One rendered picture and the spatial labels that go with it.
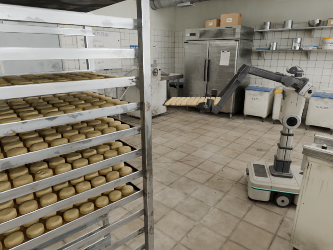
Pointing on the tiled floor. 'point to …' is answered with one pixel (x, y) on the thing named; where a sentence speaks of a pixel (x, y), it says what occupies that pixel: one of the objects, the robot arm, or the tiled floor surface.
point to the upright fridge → (206, 60)
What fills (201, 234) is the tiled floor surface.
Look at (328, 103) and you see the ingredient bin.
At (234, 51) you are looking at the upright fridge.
